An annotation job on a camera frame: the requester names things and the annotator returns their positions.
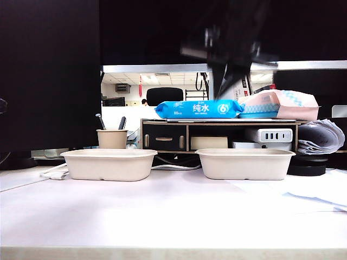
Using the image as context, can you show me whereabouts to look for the wooden desk shelf organizer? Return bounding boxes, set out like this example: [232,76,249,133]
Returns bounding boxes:
[140,118,307,154]

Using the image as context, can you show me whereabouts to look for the white adapter with cable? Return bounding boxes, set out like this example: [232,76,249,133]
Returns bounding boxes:
[39,163,68,181]

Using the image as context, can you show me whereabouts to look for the black round stand base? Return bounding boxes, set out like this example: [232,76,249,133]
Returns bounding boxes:
[286,154,329,177]

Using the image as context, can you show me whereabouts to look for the flat white box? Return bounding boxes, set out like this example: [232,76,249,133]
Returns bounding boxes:
[231,141,292,150]

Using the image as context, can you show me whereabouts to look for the flat silver slab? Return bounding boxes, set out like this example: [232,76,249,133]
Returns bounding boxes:
[165,118,297,123]

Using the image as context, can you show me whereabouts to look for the blue wet wipes pack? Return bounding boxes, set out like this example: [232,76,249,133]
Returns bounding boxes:
[154,99,245,119]

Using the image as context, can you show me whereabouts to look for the large white paper sheet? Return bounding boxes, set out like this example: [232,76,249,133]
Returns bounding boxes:
[230,178,339,215]

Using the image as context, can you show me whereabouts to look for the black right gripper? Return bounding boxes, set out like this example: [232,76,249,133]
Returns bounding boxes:
[180,25,280,98]

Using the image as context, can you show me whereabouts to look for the black monitor silver bezel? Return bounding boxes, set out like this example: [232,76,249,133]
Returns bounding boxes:
[99,0,347,74]

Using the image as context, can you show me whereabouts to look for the white paper sheet stack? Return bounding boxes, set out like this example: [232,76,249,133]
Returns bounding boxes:
[280,169,347,213]

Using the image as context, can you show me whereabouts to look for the small beige box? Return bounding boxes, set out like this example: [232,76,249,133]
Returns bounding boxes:
[190,136,229,150]

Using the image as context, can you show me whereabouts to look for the beige paper pulp box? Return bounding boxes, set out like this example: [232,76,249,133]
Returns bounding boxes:
[60,148,158,181]
[195,148,297,180]

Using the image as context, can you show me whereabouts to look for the large black monitor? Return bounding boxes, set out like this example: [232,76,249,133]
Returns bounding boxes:
[0,0,101,171]

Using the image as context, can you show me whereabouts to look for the rolled paper stack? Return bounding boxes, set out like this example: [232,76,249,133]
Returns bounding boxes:
[297,119,345,156]

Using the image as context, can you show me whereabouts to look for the black hanging strap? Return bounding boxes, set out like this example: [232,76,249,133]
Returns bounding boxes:
[195,71,210,92]

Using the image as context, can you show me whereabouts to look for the black rack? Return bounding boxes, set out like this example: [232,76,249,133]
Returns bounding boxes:
[184,88,207,101]

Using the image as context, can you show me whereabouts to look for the pink tissue pack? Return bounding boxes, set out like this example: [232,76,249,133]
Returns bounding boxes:
[237,90,322,122]

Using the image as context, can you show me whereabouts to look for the silver monitor foot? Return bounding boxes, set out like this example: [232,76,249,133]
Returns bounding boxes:
[30,148,70,160]

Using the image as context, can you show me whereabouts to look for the distant black monitors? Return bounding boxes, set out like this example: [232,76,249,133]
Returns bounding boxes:
[102,97,126,107]

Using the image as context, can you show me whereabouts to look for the white USB power strip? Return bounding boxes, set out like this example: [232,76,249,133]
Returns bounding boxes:
[243,128,293,144]

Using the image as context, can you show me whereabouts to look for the grey wall unit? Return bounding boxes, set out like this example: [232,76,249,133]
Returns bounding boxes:
[114,83,131,94]

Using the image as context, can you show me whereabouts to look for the black office chair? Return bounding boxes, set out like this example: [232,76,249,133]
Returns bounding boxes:
[146,87,184,107]

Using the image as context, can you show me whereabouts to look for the white cable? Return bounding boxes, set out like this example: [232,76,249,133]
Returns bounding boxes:
[151,162,201,172]

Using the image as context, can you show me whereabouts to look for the beige paper cup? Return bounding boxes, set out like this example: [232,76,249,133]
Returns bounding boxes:
[96,129,128,150]

